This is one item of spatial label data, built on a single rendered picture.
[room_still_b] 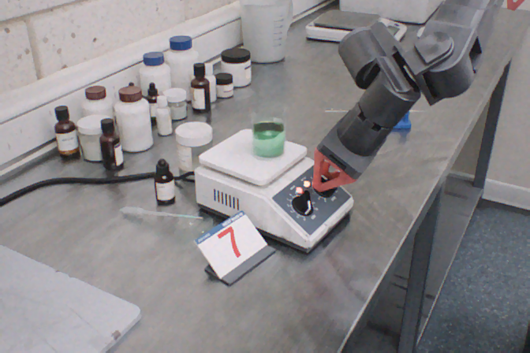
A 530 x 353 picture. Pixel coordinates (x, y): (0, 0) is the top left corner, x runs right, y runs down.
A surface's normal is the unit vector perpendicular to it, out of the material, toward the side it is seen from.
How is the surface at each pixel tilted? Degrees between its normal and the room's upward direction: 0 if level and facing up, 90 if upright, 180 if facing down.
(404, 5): 93
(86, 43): 90
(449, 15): 44
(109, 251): 0
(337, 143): 30
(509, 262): 0
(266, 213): 90
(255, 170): 0
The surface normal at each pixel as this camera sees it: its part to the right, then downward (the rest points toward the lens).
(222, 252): 0.49, -0.47
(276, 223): -0.58, 0.39
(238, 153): 0.00, -0.88
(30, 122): 0.87, 0.23
